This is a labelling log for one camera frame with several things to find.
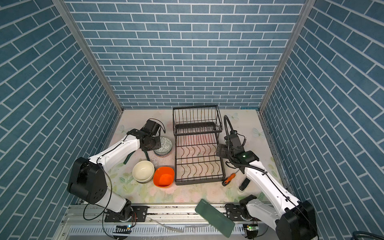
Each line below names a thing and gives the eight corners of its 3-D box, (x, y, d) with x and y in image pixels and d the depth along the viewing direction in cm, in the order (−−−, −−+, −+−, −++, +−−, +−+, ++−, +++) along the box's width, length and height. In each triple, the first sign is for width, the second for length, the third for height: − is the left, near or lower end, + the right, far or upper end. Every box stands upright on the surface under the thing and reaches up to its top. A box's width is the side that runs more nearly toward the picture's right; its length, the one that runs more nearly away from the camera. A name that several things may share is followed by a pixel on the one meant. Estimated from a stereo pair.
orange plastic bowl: (154, 189, 83) (151, 184, 77) (157, 172, 89) (154, 166, 83) (172, 189, 83) (170, 184, 77) (174, 172, 90) (172, 166, 83)
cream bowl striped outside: (135, 185, 84) (129, 180, 77) (140, 167, 91) (135, 160, 84) (154, 186, 84) (150, 180, 77) (158, 167, 91) (154, 160, 84)
